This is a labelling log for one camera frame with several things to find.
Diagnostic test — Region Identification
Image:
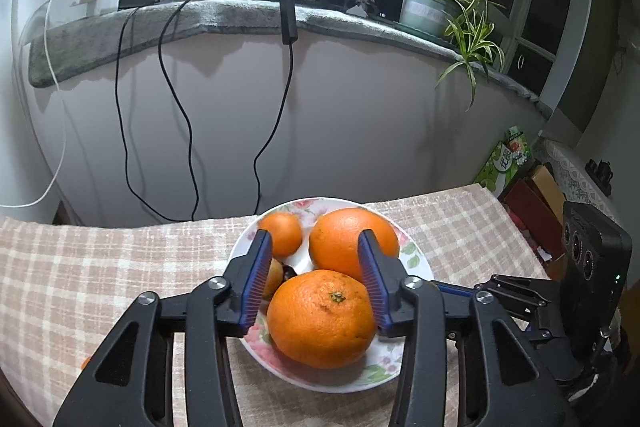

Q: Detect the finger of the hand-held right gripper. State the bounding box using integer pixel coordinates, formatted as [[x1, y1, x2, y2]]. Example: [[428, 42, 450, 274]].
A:
[[430, 279, 543, 334], [475, 274, 551, 308]]

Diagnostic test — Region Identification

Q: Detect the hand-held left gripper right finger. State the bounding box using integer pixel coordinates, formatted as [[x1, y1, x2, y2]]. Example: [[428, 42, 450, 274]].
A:
[[357, 229, 581, 427]]

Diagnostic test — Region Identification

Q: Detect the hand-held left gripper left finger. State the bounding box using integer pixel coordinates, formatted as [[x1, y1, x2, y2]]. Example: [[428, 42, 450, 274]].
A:
[[52, 230, 273, 427]]

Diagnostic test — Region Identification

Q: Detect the yellow-green round fruit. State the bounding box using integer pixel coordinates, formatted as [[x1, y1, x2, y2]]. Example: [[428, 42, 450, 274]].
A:
[[262, 258, 283, 300]]

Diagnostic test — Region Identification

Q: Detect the orange with green stem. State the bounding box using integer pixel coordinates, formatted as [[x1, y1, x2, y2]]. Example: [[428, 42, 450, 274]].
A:
[[266, 270, 378, 369]]

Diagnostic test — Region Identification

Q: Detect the white floral plate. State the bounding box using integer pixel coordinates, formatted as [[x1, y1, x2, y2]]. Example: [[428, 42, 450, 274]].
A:
[[227, 197, 436, 394]]

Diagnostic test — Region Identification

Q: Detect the smooth orange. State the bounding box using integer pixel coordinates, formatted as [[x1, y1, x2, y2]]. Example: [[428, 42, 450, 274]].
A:
[[308, 208, 401, 284]]

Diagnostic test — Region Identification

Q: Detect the brown cardboard box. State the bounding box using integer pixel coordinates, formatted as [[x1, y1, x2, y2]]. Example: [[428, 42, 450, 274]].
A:
[[500, 162, 568, 278]]

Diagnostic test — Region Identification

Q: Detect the white lace cloth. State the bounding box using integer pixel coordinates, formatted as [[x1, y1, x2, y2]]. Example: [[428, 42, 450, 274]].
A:
[[542, 139, 626, 223]]

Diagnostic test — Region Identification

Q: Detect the green printed box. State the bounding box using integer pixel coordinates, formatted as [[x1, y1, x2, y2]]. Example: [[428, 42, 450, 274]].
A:
[[474, 126, 532, 200]]

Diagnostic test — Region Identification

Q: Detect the small black object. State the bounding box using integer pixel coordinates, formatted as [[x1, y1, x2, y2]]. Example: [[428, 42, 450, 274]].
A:
[[586, 159, 613, 195]]

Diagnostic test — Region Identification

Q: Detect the beige checked blanket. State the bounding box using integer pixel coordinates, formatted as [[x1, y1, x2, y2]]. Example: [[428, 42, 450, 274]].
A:
[[0, 184, 556, 427]]

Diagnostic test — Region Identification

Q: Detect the striped plant pot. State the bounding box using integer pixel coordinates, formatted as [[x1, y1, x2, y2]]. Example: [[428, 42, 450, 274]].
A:
[[398, 0, 461, 38]]

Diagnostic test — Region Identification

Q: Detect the white cable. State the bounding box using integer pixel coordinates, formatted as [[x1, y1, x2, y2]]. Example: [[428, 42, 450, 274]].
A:
[[0, 0, 83, 208]]

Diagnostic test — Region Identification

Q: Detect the black cable with inline controller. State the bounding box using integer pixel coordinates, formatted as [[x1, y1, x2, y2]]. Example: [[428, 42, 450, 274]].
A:
[[254, 0, 299, 215]]

